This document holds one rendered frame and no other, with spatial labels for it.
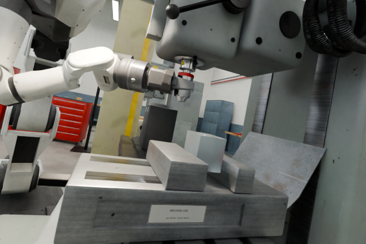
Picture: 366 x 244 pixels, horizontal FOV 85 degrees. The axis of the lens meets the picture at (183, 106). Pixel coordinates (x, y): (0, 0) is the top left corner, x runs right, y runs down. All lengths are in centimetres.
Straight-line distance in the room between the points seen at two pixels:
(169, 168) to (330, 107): 50
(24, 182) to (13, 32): 79
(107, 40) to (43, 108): 893
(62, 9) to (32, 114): 49
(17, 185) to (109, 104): 124
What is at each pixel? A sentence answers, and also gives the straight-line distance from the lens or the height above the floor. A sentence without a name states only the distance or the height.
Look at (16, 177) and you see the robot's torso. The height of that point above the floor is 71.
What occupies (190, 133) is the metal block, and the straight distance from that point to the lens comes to 38.
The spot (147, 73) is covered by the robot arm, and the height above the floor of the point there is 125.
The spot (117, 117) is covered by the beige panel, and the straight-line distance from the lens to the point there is 226.
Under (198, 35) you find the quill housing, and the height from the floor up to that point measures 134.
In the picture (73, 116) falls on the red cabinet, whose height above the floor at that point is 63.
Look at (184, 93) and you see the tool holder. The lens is 54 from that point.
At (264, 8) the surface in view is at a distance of 59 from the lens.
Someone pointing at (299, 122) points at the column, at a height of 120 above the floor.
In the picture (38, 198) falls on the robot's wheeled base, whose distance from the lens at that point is 139.
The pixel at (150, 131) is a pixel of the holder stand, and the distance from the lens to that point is 84.
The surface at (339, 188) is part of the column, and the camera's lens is 64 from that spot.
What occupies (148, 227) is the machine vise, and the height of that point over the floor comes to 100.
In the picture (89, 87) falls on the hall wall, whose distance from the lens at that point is 963.
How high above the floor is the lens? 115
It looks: 2 degrees up
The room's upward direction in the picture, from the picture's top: 11 degrees clockwise
